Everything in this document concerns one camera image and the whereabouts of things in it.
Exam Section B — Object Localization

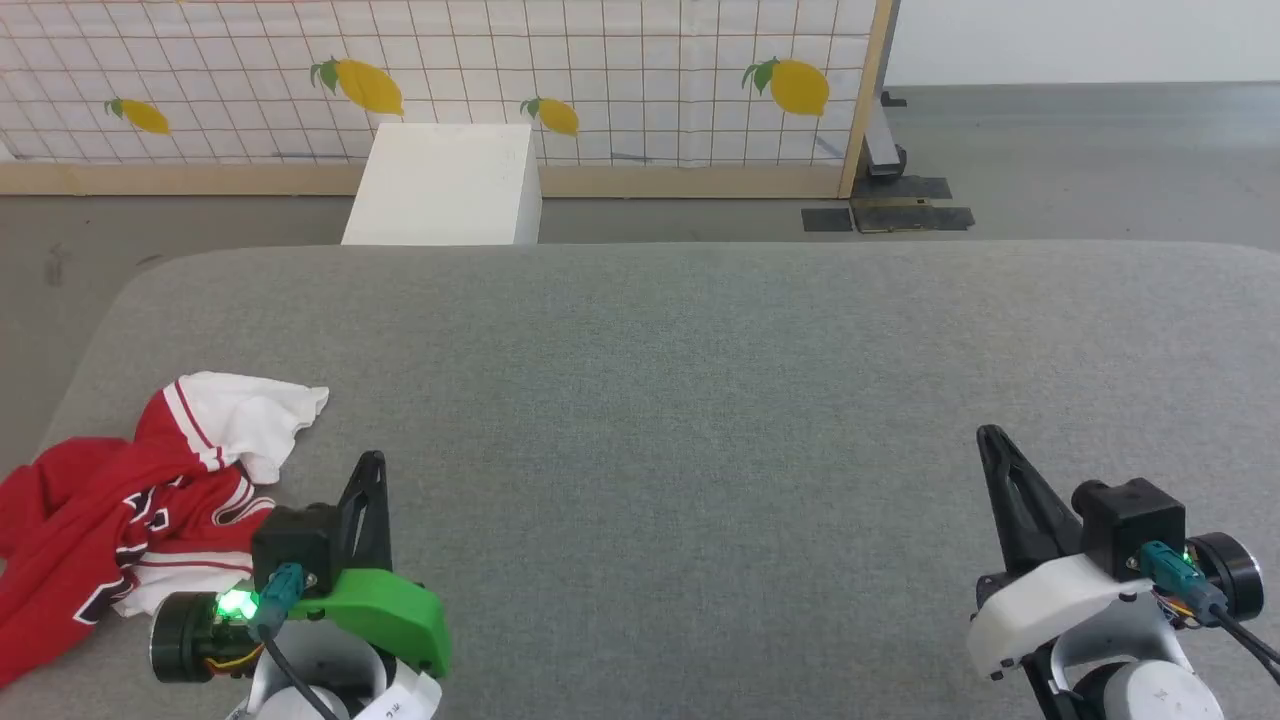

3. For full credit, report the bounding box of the red and white basketball jersey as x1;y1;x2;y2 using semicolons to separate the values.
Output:
0;372;331;689

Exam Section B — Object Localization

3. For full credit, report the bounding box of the black right arm cable, teal plug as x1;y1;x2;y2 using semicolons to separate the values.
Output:
1140;541;1280;673

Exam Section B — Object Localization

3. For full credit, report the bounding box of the lemon print partition, wooden frame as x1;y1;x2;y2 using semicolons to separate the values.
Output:
0;0;898;199

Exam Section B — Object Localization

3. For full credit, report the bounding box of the white box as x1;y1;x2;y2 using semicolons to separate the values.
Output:
341;122;544;247

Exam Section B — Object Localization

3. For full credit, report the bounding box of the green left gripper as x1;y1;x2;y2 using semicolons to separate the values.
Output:
150;450;454;685

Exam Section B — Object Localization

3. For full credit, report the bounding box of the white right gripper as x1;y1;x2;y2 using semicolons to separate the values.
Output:
966;424;1265;683

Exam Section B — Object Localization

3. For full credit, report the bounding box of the black arm cable, teal plug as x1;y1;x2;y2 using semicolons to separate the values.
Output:
248;562;343;720
1140;541;1280;673

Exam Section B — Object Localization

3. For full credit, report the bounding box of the dark grey floor mat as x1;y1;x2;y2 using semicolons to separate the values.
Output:
878;175;953;200

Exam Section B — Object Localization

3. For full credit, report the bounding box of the black left arm cable, teal plug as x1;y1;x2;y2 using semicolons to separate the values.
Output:
248;562;343;720

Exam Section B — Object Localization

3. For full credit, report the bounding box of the grey metal partition foot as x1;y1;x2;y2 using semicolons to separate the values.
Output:
863;90;910;180

